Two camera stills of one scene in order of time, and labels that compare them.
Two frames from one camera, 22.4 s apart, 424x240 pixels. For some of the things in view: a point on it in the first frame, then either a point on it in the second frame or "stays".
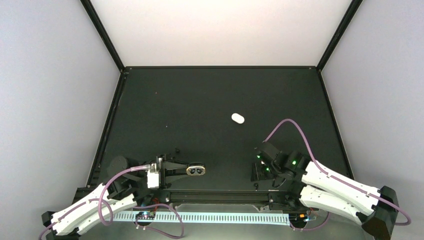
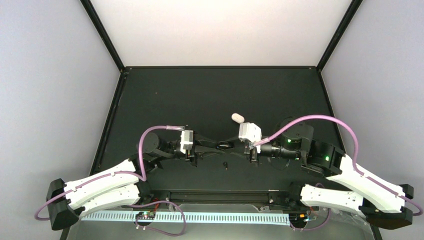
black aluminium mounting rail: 247,197 stays
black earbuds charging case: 196,169 → 224,145
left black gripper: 167,165 → 190,154
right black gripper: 257,174 → 252,156
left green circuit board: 148,215 stays
